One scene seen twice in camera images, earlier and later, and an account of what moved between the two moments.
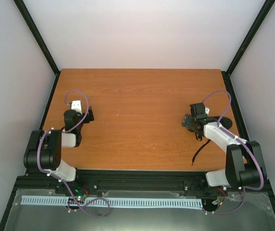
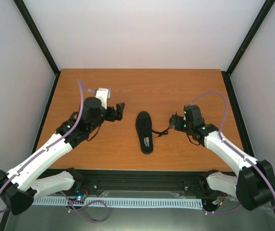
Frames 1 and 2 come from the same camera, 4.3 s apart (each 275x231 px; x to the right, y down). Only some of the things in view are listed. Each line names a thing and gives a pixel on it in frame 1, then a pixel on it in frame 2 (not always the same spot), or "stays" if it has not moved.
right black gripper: (187, 122) -> (173, 121)
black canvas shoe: (226, 122) -> (143, 122)
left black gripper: (87, 120) -> (112, 117)
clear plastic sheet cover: (242, 211) stays
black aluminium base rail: (90, 184) stays
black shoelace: (199, 139) -> (162, 133)
